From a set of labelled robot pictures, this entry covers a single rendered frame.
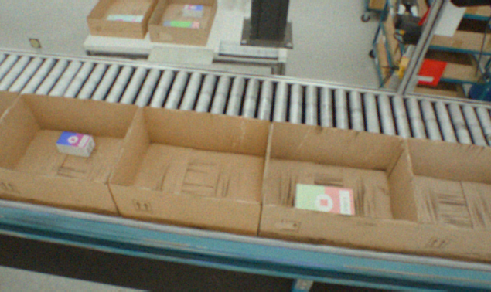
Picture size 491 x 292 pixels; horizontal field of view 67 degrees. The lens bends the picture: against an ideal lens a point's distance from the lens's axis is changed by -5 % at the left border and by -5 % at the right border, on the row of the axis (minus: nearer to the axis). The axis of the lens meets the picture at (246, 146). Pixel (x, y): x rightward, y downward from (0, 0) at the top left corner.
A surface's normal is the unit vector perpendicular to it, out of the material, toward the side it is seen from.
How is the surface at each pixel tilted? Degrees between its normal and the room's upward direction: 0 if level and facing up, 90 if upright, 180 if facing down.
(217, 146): 89
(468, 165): 89
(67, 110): 90
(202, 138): 89
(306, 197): 0
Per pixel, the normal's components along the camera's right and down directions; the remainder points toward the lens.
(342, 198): 0.04, -0.65
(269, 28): -0.06, 0.75
